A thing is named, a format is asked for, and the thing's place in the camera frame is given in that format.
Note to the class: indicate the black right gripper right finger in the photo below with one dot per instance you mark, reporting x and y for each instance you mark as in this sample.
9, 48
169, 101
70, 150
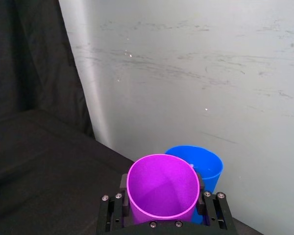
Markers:
215, 210

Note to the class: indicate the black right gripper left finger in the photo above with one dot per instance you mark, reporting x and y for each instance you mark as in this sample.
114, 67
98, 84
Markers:
115, 210

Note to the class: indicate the purple plastic cup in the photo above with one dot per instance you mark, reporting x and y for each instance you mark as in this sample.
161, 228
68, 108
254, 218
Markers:
161, 188

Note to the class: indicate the blue plastic cup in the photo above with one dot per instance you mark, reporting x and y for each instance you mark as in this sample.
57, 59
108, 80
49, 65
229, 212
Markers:
208, 176

